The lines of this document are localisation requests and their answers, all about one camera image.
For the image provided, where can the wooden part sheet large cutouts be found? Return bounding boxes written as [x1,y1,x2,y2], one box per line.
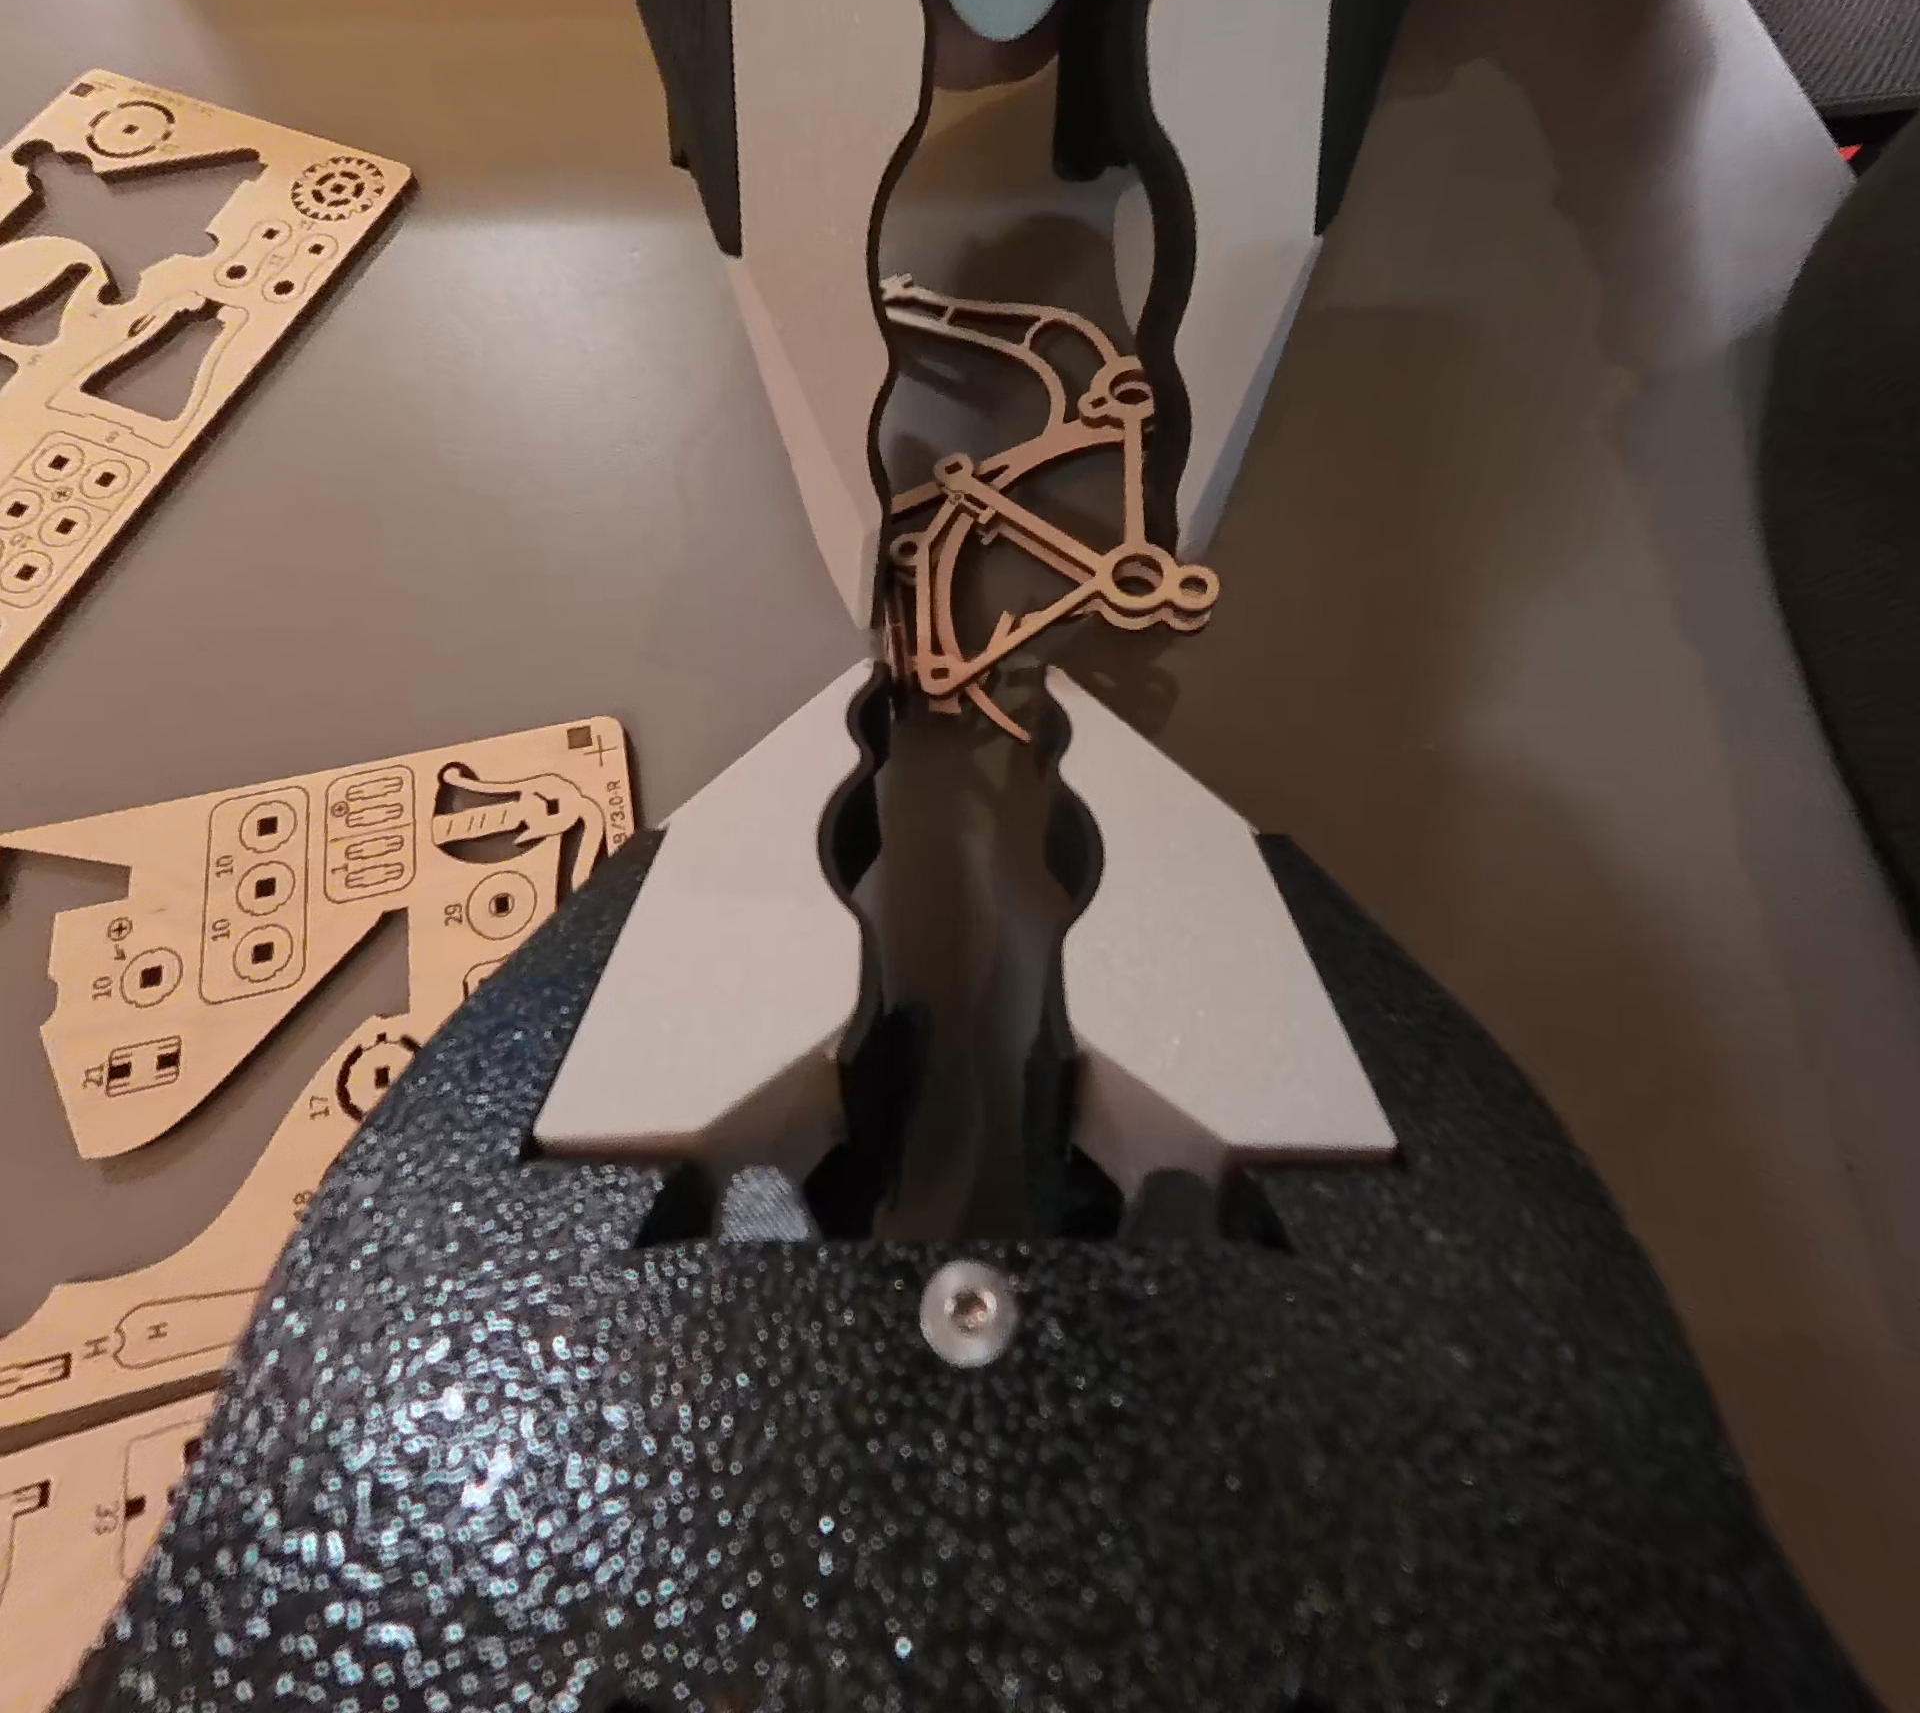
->
[0,713,631,1162]

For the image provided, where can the small wooden part sheet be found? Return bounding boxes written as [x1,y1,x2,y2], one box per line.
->
[0,68,417,683]

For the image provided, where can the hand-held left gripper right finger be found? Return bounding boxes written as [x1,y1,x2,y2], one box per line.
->
[1040,667,1408,1226]

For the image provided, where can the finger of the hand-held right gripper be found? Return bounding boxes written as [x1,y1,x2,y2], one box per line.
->
[1117,0,1347,548]
[725,0,937,630]

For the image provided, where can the wooden model assembly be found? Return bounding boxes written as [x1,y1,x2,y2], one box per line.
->
[877,270,1223,744]

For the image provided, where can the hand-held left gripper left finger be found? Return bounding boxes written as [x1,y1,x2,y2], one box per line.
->
[528,658,907,1238]

